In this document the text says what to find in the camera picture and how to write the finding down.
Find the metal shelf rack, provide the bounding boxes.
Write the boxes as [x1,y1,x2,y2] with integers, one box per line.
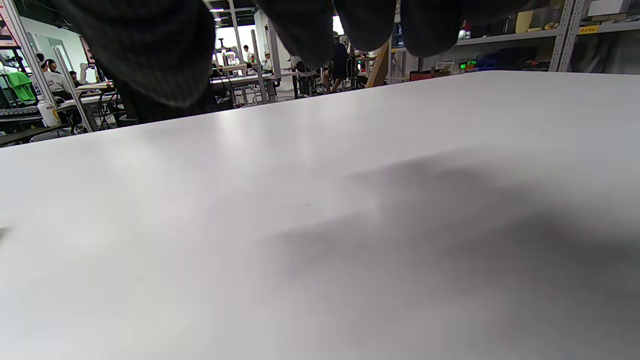
[390,0,640,85]

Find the black computer keyboard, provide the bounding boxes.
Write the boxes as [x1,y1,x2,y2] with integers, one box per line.
[0,106,42,122]

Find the blue storage bins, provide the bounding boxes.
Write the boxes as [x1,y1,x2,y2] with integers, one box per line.
[475,50,527,72]

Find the white support pillar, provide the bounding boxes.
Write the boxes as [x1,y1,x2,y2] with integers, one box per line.
[0,0,100,134]

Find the black mesh office chair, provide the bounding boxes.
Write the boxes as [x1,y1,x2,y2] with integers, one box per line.
[112,80,235,125]

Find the person's right hand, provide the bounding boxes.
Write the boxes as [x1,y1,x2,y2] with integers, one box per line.
[55,0,531,109]

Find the white plastic bottle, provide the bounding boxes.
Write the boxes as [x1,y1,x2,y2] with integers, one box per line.
[37,96,61,127]

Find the brown cardboard panel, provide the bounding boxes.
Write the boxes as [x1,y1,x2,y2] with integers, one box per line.
[366,40,392,89]

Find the green cloth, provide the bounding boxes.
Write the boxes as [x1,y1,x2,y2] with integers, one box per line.
[4,71,37,104]

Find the black desk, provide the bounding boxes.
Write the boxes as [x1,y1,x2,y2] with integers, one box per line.
[0,124,72,147]

